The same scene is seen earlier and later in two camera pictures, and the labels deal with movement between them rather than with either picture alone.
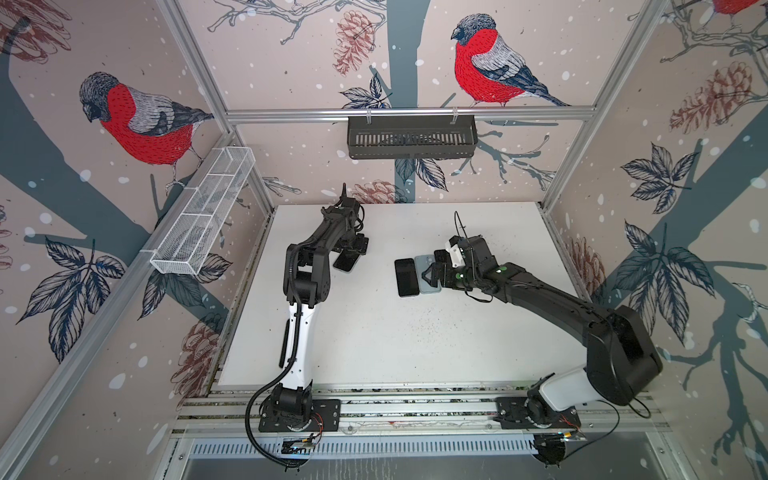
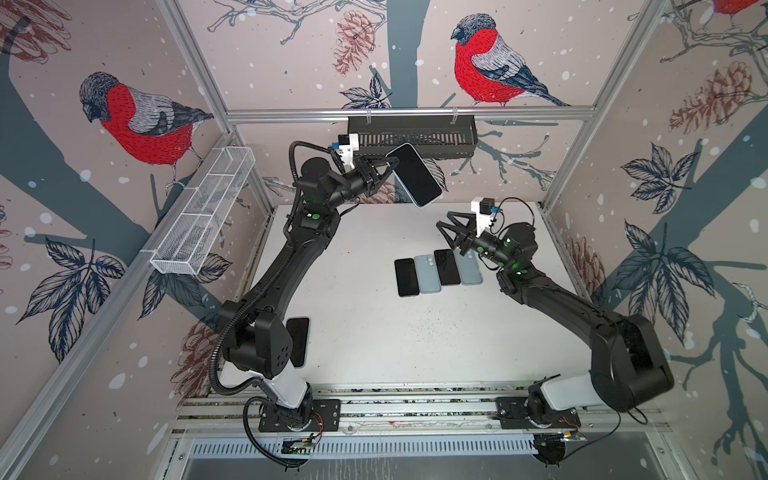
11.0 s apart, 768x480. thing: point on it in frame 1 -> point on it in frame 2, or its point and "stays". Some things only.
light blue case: x=423 y=262 stays
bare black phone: x=406 y=277 stays
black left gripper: x=361 y=245 -> x=365 y=176
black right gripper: x=446 y=280 -> x=473 y=241
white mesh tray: x=198 y=224 stays
